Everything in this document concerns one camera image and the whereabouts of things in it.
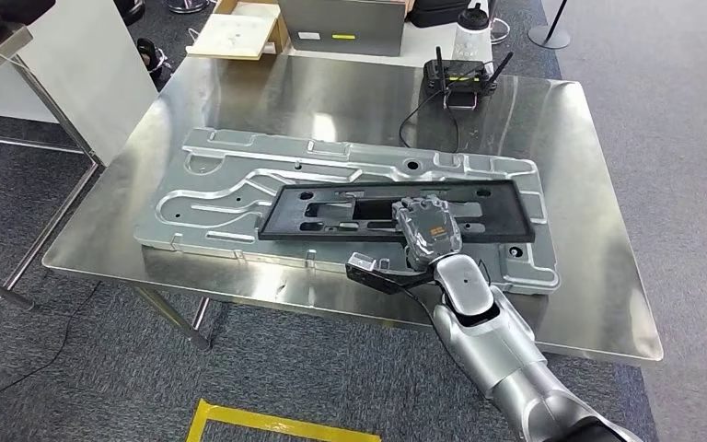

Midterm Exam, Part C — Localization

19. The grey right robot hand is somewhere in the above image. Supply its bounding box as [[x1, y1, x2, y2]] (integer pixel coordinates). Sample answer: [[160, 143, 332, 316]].
[[391, 193, 465, 273]]

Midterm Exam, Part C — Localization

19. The black plastic plate frame part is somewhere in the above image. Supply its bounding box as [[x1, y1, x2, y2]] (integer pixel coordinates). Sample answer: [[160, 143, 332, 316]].
[[257, 178, 537, 245]]

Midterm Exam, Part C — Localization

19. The stainless steel workbench table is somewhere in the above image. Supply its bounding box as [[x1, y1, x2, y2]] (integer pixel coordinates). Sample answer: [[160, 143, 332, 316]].
[[41, 53, 665, 367]]

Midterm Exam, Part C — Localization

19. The black router with antennas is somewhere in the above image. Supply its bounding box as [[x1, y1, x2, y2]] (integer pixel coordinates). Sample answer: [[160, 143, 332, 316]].
[[422, 45, 515, 98]]

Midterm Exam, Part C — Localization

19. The white desk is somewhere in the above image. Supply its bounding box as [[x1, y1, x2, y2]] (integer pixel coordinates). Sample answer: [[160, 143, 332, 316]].
[[280, 17, 495, 69]]

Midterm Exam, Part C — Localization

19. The clear bottle black cap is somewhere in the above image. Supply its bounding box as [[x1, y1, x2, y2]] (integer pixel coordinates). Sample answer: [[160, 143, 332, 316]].
[[450, 0, 495, 63]]

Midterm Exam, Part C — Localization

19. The stamped grey metal panel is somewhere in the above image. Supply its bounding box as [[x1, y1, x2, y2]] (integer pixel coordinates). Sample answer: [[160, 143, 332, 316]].
[[133, 126, 562, 297]]

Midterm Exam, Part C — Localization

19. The black bag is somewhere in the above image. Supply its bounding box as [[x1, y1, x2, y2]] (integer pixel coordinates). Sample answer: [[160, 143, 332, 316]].
[[408, 0, 473, 29]]

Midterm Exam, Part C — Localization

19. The thin black pole stand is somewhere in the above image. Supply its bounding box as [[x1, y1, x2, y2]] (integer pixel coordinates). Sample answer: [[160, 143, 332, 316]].
[[527, 0, 573, 52]]

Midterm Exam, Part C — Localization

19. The grey metal case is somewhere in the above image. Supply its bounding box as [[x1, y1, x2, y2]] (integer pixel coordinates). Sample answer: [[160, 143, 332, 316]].
[[277, 0, 416, 58]]

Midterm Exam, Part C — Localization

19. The brown cardboard box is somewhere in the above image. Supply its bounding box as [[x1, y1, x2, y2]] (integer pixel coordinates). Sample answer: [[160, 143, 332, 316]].
[[213, 0, 292, 57]]

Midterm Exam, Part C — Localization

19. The yellow floor tape outline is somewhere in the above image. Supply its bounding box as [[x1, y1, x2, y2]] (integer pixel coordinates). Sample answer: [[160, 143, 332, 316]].
[[185, 399, 383, 442]]

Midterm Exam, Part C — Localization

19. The white flat board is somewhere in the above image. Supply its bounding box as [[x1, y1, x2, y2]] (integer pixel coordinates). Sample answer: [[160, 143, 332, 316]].
[[185, 13, 282, 63]]

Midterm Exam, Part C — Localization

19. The black floor object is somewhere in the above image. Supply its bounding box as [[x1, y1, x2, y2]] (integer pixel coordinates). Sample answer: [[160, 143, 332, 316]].
[[135, 37, 175, 91]]

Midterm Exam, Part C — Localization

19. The chrome chair base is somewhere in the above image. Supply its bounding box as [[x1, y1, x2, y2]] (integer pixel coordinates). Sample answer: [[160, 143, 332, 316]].
[[166, 0, 212, 15]]

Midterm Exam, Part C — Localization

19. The white partition panel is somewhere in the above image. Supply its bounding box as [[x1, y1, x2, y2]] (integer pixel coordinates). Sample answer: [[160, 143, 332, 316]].
[[0, 0, 159, 167]]

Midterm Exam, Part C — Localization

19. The black case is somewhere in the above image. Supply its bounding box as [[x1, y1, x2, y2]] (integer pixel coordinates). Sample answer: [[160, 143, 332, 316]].
[[0, 0, 57, 45]]

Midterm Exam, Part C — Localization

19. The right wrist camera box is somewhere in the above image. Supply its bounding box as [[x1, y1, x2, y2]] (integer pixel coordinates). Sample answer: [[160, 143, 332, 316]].
[[345, 251, 437, 297]]

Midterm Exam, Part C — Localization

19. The thin black router cable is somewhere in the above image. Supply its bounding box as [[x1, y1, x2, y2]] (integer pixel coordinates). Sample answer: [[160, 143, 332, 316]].
[[398, 85, 461, 154]]

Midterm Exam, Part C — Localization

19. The black floor cable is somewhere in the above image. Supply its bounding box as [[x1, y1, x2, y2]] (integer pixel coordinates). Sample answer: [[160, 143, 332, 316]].
[[0, 280, 101, 411]]

